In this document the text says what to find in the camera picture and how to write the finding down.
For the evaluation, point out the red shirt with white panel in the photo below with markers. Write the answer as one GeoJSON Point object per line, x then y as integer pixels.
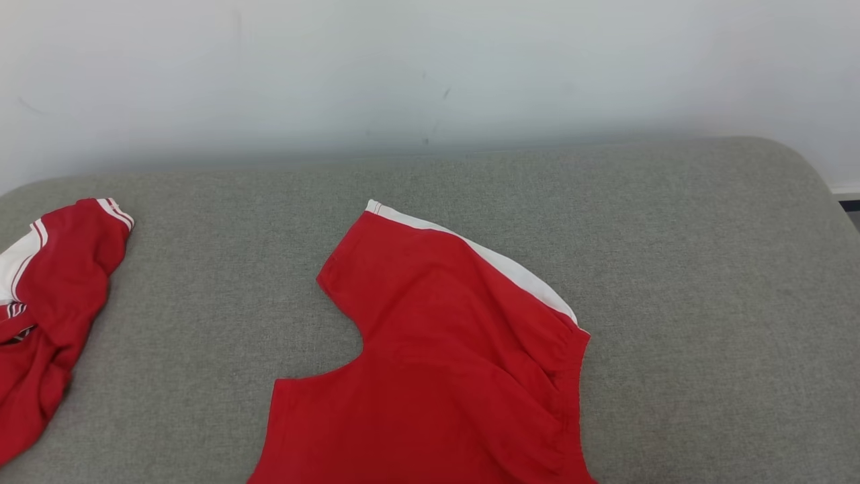
{"type": "Point", "coordinates": [437, 376]}

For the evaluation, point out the red garment with white stripes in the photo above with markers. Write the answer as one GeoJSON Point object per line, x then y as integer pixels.
{"type": "Point", "coordinates": [60, 282]}

